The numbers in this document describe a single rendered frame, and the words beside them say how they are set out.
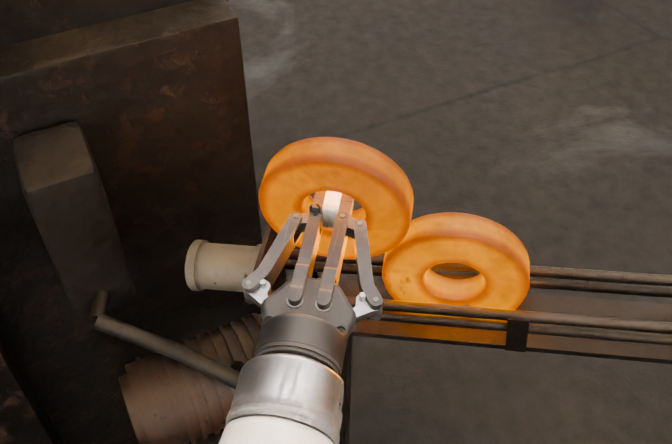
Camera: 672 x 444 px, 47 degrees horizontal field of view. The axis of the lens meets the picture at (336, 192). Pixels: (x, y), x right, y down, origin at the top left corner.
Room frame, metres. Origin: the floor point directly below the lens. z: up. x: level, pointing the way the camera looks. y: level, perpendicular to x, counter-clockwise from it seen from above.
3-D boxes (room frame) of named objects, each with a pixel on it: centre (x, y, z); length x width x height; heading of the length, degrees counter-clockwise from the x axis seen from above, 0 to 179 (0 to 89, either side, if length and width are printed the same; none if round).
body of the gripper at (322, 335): (0.38, 0.03, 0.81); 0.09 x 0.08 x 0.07; 170
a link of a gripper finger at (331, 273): (0.44, 0.00, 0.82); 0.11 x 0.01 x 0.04; 169
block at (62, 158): (0.61, 0.31, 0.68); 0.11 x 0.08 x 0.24; 25
